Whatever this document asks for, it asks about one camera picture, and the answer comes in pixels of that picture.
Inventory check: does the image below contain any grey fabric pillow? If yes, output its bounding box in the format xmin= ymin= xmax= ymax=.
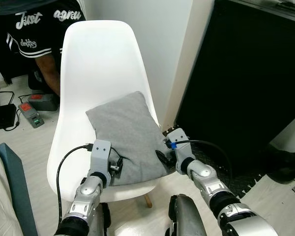
xmin=85 ymin=91 xmax=171 ymax=187

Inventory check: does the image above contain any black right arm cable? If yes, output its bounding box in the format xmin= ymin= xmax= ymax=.
xmin=169 ymin=140 xmax=233 ymax=178

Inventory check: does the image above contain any grey battery with red label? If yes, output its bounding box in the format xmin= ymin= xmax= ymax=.
xmin=28 ymin=92 xmax=60 ymax=112

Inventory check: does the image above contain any person in black shorts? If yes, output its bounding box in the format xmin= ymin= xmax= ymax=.
xmin=0 ymin=0 xmax=87 ymax=97

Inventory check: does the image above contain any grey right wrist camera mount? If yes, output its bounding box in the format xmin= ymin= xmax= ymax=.
xmin=166 ymin=128 xmax=190 ymax=164

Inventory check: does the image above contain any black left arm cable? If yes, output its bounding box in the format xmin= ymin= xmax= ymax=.
xmin=56 ymin=143 xmax=93 ymax=223

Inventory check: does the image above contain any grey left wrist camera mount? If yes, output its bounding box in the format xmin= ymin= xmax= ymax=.
xmin=89 ymin=139 xmax=113 ymax=176

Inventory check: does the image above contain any black shoe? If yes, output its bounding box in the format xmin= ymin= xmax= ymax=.
xmin=265 ymin=147 xmax=295 ymax=185

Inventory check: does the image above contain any grey right robot leg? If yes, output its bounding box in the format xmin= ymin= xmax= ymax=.
xmin=168 ymin=194 xmax=208 ymax=236

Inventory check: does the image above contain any grey robot leg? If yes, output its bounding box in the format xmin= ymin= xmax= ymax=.
xmin=168 ymin=194 xmax=208 ymax=236
xmin=95 ymin=201 xmax=112 ymax=236

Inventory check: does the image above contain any tall black cabinet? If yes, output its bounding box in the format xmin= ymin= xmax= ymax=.
xmin=174 ymin=0 xmax=295 ymax=174

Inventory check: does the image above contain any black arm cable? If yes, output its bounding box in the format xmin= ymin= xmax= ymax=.
xmin=56 ymin=143 xmax=93 ymax=223
xmin=169 ymin=140 xmax=233 ymax=178

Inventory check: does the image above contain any grey left robot leg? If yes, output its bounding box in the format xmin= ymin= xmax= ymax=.
xmin=95 ymin=201 xmax=112 ymax=236

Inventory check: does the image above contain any white plastic shell chair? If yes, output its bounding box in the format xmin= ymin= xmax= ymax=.
xmin=46 ymin=20 xmax=171 ymax=207

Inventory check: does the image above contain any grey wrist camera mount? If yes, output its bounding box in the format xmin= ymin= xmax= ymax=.
xmin=166 ymin=128 xmax=190 ymax=164
xmin=89 ymin=139 xmax=113 ymax=176

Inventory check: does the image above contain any black power box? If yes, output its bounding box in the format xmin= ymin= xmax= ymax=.
xmin=0 ymin=104 xmax=18 ymax=130

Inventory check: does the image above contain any black foam floor mat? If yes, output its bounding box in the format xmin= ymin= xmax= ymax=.
xmin=162 ymin=127 xmax=267 ymax=198

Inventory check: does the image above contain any bed with white sheet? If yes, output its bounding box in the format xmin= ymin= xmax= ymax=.
xmin=0 ymin=142 xmax=39 ymax=236

